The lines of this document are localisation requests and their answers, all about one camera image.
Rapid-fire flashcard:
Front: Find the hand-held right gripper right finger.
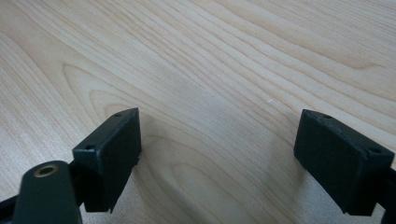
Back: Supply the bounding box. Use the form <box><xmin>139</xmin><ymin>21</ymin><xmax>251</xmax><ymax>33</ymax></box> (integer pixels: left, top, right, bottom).
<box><xmin>293</xmin><ymin>108</ymin><xmax>396</xmax><ymax>217</ymax></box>

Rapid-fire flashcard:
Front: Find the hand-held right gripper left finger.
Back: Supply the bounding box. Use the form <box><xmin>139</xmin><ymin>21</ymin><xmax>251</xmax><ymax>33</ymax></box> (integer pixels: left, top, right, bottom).
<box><xmin>72</xmin><ymin>107</ymin><xmax>143</xmax><ymax>215</ymax></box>

